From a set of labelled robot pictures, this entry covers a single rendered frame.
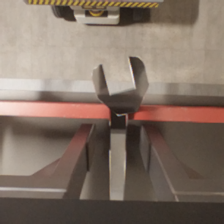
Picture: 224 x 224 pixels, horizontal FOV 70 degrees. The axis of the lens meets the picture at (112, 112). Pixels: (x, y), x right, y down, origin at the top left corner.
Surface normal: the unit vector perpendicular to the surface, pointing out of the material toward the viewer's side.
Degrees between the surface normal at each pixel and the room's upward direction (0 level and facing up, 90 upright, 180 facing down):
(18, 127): 0
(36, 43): 0
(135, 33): 0
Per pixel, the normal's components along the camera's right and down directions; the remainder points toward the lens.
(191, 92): -0.01, -0.18
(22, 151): -0.03, 0.07
